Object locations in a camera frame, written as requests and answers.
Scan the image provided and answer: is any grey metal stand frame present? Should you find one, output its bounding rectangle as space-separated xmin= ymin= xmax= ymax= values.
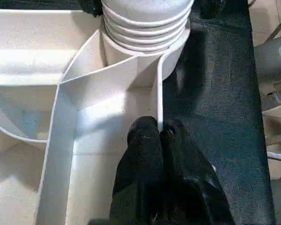
xmin=266 ymin=149 xmax=281 ymax=163

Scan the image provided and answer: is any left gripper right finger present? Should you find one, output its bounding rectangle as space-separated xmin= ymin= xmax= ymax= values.
xmin=161 ymin=118 xmax=236 ymax=225

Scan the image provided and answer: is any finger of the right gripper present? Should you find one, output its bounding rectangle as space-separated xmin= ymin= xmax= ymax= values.
xmin=199 ymin=0 xmax=226 ymax=19
xmin=79 ymin=0 xmax=104 ymax=17

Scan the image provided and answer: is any white plastic children's table top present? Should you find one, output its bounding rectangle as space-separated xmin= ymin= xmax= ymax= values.
xmin=0 ymin=9 xmax=192 ymax=225

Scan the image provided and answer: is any white plastic table leg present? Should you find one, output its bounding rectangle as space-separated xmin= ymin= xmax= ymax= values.
xmin=100 ymin=0 xmax=195 ymax=53

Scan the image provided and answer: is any black work mat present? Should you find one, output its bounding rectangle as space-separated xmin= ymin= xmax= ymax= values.
xmin=0 ymin=0 xmax=277 ymax=225

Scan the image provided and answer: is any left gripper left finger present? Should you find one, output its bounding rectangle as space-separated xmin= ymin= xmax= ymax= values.
xmin=109 ymin=117 xmax=165 ymax=225

